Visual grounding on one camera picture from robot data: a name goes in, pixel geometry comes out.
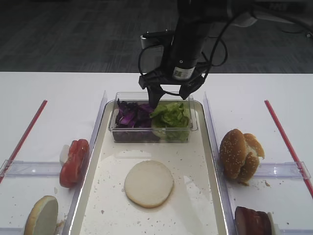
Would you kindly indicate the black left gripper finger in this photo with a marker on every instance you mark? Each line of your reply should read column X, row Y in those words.
column 155, row 93

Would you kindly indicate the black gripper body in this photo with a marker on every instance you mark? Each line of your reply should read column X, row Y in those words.
column 191, row 78

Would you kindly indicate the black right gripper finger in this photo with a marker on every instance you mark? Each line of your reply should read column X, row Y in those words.
column 188, row 88

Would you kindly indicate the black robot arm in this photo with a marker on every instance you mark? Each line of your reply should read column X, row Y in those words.
column 183, row 46

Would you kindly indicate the green lettuce pile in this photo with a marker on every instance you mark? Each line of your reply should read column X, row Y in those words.
column 170, row 122

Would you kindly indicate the white tomato holder block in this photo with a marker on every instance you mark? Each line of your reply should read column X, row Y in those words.
column 64, row 154

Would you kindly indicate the red tomato slices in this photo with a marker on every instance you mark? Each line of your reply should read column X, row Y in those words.
column 71, row 171

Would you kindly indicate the dark meat patties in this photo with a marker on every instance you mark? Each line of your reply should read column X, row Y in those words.
column 251, row 222

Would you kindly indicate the purple cabbage shreds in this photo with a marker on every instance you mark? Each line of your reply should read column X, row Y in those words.
column 133, row 115

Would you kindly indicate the clear plastic salad container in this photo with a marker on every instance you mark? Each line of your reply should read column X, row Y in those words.
column 137, row 135

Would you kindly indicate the clear right long divider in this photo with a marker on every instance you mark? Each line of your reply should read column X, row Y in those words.
column 228, row 224

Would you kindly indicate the clear long divider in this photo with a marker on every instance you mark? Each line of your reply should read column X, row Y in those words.
column 95, row 132
column 228, row 224

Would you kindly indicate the clear left long divider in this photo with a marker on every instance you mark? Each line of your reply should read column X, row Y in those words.
column 95, row 132

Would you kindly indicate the right red strip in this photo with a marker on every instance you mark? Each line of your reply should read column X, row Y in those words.
column 290, row 148

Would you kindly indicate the red strip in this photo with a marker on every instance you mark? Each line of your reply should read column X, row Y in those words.
column 22, row 140
column 290, row 148

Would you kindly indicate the sesame bun tops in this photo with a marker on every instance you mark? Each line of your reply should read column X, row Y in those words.
column 240, row 154

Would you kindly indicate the bottom bun slice on tray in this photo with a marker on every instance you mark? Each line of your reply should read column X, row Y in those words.
column 149, row 184

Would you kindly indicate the left red strip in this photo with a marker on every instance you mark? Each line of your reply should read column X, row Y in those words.
column 22, row 140

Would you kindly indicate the metal baking tray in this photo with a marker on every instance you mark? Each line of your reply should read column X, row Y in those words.
column 193, row 208

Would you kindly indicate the white patty holder block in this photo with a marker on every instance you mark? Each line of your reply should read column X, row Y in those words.
column 274, row 227

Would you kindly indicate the upright bun half left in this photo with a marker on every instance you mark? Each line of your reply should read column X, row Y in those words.
column 42, row 219

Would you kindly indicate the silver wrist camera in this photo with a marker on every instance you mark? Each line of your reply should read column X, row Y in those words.
column 156, row 39

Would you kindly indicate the clear right cross rail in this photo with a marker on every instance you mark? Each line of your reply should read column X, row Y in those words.
column 289, row 170

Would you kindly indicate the clear cross rail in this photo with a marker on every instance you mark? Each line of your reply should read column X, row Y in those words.
column 289, row 170
column 30, row 169

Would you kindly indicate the clear left cross rail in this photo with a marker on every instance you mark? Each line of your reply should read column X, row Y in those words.
column 30, row 169

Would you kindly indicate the clear lower right rail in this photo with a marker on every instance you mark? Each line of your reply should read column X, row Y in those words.
column 295, row 232

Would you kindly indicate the clear lower left rail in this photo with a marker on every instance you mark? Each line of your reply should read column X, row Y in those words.
column 11, row 231

